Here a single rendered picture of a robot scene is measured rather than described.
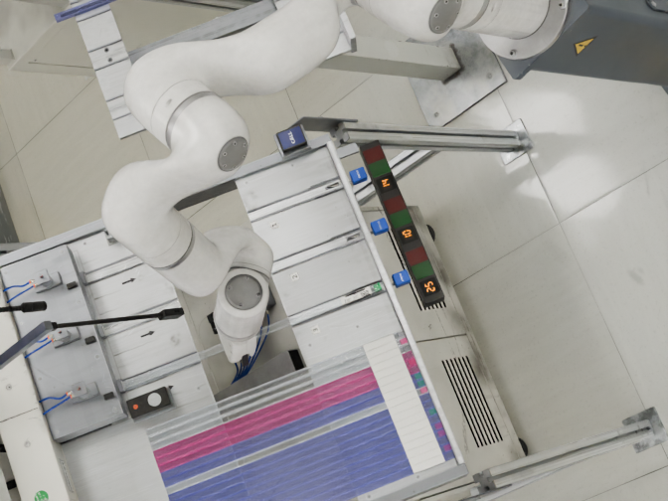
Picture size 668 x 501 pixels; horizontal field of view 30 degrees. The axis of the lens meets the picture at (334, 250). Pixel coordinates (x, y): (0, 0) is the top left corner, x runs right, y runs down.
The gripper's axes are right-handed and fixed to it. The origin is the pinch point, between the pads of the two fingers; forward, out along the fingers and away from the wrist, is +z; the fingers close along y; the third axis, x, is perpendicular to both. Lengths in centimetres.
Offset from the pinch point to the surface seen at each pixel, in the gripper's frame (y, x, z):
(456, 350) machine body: 6, 56, 54
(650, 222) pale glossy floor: -1, 100, 23
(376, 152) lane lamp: -25.6, 38.5, -4.6
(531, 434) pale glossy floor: 30, 69, 64
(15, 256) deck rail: -31.0, -32.5, 5.7
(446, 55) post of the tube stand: -61, 80, 41
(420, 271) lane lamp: -0.2, 37.5, -4.3
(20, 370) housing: -7.9, -37.8, -0.2
